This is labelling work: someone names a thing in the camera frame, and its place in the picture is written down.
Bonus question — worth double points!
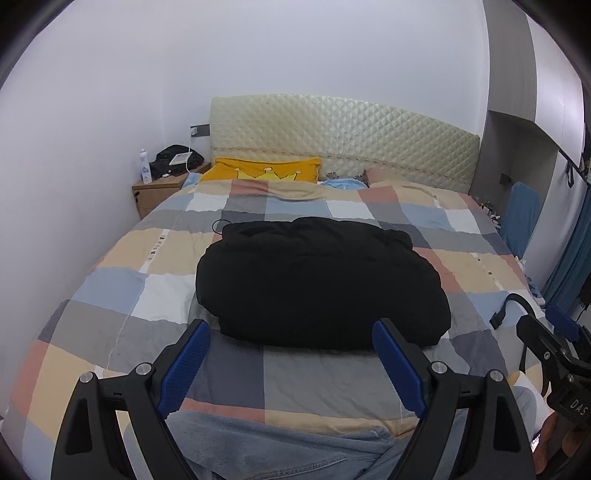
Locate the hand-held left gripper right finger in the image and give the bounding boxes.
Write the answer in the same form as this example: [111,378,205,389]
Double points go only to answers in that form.
[372,318,537,480]

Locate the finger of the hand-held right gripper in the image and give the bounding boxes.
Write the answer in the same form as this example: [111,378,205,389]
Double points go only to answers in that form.
[516,315,565,372]
[546,303,591,356]

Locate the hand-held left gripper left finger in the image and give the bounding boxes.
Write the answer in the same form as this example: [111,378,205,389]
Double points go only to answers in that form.
[50,318,212,480]

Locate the black jacket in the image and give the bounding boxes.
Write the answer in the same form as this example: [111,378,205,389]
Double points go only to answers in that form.
[195,216,452,350]

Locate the teal hanging cloth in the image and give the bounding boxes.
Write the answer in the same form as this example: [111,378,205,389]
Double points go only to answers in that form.
[542,185,591,320]

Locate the checkered patchwork duvet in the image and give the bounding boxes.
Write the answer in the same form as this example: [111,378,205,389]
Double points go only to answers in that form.
[9,178,544,468]

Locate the blue cloth covered chair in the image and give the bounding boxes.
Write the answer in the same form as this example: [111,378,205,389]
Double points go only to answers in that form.
[501,181,541,257]

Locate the person's blue jeans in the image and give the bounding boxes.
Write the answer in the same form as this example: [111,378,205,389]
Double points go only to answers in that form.
[122,385,537,480]

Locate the wooden nightstand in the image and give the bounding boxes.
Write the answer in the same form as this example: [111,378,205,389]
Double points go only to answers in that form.
[131,161,212,220]

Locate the light blue pillow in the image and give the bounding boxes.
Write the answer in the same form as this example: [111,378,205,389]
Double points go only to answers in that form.
[322,178,368,191]

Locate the pink pillow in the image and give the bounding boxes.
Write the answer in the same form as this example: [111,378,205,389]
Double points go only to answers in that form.
[365,167,408,188]

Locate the black bag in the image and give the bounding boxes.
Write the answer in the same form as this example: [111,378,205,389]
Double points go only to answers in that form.
[148,144,206,179]

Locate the yellow pillow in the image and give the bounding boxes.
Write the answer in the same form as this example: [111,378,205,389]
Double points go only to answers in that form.
[199,157,323,185]

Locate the cream quilted headboard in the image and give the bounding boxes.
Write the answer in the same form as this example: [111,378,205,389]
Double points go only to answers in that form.
[210,95,481,195]

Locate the grey wardrobe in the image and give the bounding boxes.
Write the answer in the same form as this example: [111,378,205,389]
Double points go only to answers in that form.
[470,0,591,288]

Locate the black strap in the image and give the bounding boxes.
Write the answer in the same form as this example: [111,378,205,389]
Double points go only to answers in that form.
[490,293,537,330]

